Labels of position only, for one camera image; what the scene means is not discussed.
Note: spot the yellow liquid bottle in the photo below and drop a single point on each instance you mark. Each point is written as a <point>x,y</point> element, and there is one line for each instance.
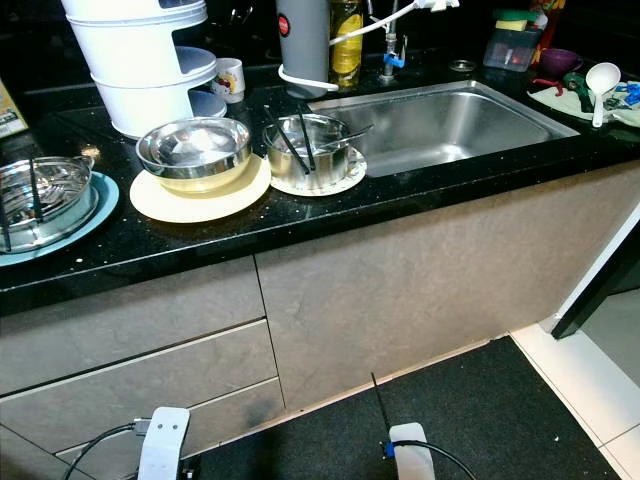
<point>345,45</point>

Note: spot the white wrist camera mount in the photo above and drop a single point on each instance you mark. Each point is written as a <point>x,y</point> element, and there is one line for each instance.
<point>410,450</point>
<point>165,445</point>

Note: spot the small blue plastic item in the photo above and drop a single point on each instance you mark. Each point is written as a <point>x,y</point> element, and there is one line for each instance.
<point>628,95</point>

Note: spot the white faucet diverter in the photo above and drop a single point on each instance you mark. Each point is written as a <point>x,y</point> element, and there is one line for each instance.
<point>438,4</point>

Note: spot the stainless steel sink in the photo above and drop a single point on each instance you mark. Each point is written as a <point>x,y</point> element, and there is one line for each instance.
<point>440,125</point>

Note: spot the steel bowl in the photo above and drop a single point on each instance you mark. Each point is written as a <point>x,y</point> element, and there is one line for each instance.
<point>195,148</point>

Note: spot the red yellow packet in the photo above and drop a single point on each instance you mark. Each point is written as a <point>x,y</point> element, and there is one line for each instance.
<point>550,20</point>

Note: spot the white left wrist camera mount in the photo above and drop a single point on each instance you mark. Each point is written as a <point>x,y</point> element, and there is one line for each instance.
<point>165,445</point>

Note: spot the grey sink cabinet door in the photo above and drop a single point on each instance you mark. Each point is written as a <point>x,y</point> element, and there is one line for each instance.
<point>540,250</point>
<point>360,300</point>

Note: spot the white printed mug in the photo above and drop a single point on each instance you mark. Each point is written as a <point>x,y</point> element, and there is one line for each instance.
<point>230,80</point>

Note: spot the pale green cloth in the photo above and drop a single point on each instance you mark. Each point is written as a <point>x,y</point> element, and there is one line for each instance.
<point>565,105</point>

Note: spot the white tiered dish rack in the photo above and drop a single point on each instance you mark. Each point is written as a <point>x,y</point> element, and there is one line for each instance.
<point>140,70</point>

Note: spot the grey cylindrical water purifier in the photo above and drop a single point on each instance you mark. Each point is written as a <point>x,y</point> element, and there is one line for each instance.
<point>302,40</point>

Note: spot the white rice spoon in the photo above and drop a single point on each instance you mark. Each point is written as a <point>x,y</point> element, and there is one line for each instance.
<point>603,80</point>

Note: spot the yellow green carton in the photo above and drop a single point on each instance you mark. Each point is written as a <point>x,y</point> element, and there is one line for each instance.
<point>10,110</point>

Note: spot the clear plastic container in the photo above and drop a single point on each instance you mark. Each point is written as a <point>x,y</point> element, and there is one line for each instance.
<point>510,50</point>

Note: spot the green black kitchen tool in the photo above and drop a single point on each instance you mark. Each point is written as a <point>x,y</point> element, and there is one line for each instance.
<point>578,88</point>

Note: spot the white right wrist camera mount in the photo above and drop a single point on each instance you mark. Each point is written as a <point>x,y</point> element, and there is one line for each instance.
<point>410,450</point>

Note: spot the grey cabinet drawer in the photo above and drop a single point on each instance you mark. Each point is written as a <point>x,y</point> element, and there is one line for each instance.
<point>120,320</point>
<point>220,415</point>
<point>140,380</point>

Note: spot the purple cup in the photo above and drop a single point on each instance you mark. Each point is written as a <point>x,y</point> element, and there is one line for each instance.
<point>560,62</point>

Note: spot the yellow green sponge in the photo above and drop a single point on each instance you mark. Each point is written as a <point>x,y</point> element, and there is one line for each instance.
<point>515,20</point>

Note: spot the black floor mat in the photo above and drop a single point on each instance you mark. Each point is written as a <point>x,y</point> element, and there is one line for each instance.
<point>460,420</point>

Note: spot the black white-edged end panel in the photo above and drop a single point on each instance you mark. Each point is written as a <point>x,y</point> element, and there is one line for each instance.
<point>600,280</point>

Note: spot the cream plate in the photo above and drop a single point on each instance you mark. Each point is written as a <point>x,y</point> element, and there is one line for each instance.
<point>200,208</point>

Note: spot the patterned white plate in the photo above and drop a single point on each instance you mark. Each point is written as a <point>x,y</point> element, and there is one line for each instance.
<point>350,183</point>

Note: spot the light blue plate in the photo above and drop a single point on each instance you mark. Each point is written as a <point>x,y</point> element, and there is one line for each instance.
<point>108,210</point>

